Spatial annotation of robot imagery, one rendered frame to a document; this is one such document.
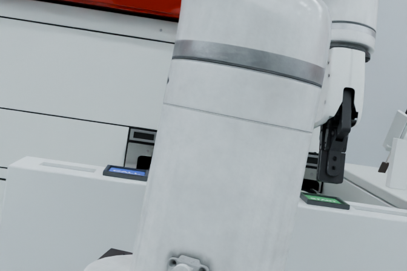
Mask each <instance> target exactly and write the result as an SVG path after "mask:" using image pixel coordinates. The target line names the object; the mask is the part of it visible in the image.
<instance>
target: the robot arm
mask: <svg viewBox="0 0 407 271"><path fill-rule="evenodd" d="M378 11H379V0H181V7H180V16H179V23H178V27H177V33H176V40H175V44H174V50H173V55H172V60H171V64H170V70H169V73H168V79H167V85H166V89H165V94H164V100H163V104H162V110H161V114H160V119H159V125H158V129H157V134H156V141H155V144H154V150H153V156H152V159H151V165H150V171H149V175H148V180H147V186H146V190H145V195H144V201H143V205H142V210H141V216H140V220H139V225H138V229H137V235H136V241H135V244H134V250H133V254H132V255H116V256H109V257H105V258H102V259H99V260H96V261H94V262H92V263H90V264H89V265H88V266H87V267H86V268H85V269H84V271H285V267H286V261H287V257H288V252H289V248H290V242H291V237H292V233H293V227H294V222H295V218H296V213H297V207H298V204H299V198H300V192H301V188H302V183H303V177H304V173H305V168H306V162H307V158H308V153H309V147H310V143H311V137H312V132H313V129H315V128H317V127H319V126H320V135H319V140H320V142H319V156H318V162H317V174H316V180H317V181H319V182H324V183H333V184H341V183H343V176H344V168H345V156H346V154H345V152H346V148H347V143H348V135H349V133H350V131H351V128H353V127H355V126H356V125H358V124H359V122H360V120H361V116H362V109H363V97H364V87H365V63H367V62H368V61H370V59H371V55H372V54H373V53H374V51H375V44H376V31H377V18H378ZM342 152H343V153H342Z"/></svg>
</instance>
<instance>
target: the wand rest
mask: <svg viewBox="0 0 407 271"><path fill-rule="evenodd" d="M404 128H405V129H404ZM401 135H402V136H401ZM382 146H383V147H385V148H386V151H390V152H391V156H390V160H389V167H388V174H387V178H386V185H385V186H387V187H389V188H394V189H403V190H406V184H407V114H405V113H404V112H402V111H400V110H398V111H397V113H396V115H395V117H394V120H393V121H392V124H391V127H390V129H389V131H388V133H387V135H386V138H385V140H384V142H383V145H382Z"/></svg>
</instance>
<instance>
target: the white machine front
mask: <svg viewBox="0 0 407 271"><path fill-rule="evenodd" d="M178 23H179V22H175V21H168V20H163V19H156V18H148V17H144V16H136V15H129V14H125V13H117V12H112V11H105V10H98V9H93V8H86V7H78V6H73V5H67V4H59V3H54V2H47V1H40V0H0V178H2V179H6V177H7V168H8V165H10V164H12V163H14V162H16V161H18V160H20V159H22V158H24V157H26V156H29V157H37V158H46V159H50V160H59V161H64V162H72V163H80V164H85V165H93V166H101V167H107V165H114V166H123V167H125V161H126V156H127V148H128V143H129V142H136V143H144V144H149V145H154V144H155V143H149V142H141V141H136V140H129V139H130V131H131V129H138V130H143V131H151V132H157V129H158V125H159V119H160V114H161V110H162V104H163V100H164V94H165V89H166V85H167V79H168V73H169V70H170V64H171V60H172V55H173V50H174V44H175V40H176V33H177V27H178Z"/></svg>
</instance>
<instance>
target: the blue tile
mask: <svg viewBox="0 0 407 271"><path fill-rule="evenodd" d="M109 171H113V172H121V173H126V174H134V175H143V176H145V173H144V172H140V171H132V170H127V169H119V168H110V170H109Z"/></svg>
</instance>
